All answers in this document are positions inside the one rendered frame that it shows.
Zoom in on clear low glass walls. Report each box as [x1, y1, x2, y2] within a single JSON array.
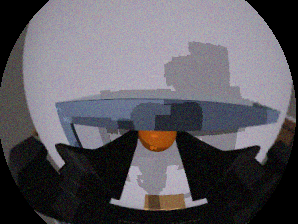
[[64, 92, 270, 149]]

